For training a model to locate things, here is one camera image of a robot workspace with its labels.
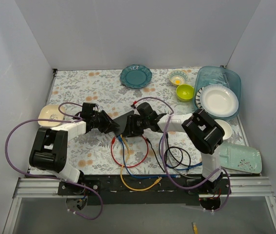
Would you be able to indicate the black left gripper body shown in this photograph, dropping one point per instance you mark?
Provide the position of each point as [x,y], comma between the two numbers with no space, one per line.
[104,121]

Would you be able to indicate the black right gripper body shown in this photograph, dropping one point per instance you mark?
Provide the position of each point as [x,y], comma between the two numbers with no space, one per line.
[130,125]

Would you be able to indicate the black network switch box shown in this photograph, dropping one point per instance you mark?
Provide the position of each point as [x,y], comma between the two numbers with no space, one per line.
[121,121]

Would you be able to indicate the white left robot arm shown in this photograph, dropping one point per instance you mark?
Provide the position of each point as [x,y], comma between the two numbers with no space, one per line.
[49,151]

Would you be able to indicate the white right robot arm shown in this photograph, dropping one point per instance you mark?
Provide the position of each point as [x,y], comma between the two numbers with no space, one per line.
[200,127]

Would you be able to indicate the floral table mat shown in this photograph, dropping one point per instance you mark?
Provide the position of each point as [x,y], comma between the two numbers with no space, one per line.
[96,153]

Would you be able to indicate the teal scalloped plate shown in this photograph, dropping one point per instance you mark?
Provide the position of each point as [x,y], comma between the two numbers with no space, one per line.
[135,76]

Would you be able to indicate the cream panda dish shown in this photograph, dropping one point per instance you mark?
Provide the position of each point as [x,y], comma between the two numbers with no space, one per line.
[50,112]

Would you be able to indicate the lime green bowl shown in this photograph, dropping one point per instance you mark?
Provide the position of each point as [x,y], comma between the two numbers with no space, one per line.
[185,92]

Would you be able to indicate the patterned small bowl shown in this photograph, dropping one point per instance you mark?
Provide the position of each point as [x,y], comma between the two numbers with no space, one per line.
[178,77]

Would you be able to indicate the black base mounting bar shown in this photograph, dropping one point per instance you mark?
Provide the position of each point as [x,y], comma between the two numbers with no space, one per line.
[113,191]

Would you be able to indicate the striped plate in bin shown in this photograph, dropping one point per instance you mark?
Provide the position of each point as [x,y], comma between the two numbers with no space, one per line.
[198,98]

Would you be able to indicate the clear teal plastic bin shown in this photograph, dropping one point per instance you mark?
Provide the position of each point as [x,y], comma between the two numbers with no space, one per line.
[210,75]

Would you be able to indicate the white round plate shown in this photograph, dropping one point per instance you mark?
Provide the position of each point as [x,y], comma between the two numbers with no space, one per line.
[219,100]

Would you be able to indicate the small white bowl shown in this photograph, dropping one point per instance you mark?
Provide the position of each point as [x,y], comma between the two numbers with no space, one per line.
[226,127]

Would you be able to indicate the mint green divided tray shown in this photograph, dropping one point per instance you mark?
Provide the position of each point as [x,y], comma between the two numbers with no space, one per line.
[240,158]

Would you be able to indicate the yellow connector on floor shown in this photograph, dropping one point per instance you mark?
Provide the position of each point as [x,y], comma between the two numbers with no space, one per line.
[194,226]

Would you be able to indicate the aluminium frame rail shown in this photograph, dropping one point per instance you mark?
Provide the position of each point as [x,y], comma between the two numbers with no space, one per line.
[242,186]

